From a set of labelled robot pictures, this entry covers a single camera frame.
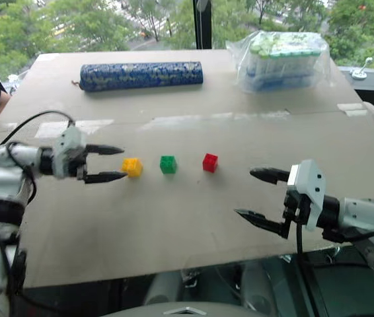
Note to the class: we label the yellow toy brick cube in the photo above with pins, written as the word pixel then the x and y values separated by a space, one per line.
pixel 132 167

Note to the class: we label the blue patterned rolled mat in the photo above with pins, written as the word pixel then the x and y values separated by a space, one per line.
pixel 140 76

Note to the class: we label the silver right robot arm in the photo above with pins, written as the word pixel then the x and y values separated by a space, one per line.
pixel 365 214

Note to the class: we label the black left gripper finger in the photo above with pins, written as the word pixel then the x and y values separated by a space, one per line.
pixel 104 177
pixel 106 150

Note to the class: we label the dark rounded robot leg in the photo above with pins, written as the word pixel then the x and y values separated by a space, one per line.
pixel 256 287
pixel 164 289

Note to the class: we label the green toy brick cube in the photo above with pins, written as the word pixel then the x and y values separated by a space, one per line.
pixel 168 164

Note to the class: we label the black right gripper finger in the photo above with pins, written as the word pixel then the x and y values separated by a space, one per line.
pixel 269 174
pixel 263 221

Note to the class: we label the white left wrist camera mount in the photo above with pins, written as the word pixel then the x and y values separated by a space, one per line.
pixel 69 140

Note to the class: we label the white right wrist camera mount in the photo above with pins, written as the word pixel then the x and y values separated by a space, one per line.
pixel 314 188

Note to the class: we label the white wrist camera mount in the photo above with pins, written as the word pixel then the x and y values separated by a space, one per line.
pixel 69 140
pixel 314 188

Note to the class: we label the grey robot torso cover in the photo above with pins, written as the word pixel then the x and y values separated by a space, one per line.
pixel 180 310

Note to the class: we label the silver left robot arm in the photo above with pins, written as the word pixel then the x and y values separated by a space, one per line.
pixel 0 180

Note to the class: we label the clear bag of bottles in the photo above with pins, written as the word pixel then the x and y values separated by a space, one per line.
pixel 279 62

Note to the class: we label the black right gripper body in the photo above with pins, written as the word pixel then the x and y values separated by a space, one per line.
pixel 294 209

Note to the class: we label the red toy brick cube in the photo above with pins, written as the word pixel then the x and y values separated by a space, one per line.
pixel 210 162

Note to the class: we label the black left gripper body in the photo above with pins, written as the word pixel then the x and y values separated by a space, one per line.
pixel 74 165

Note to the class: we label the black window frame post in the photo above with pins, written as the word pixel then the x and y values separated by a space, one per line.
pixel 202 23

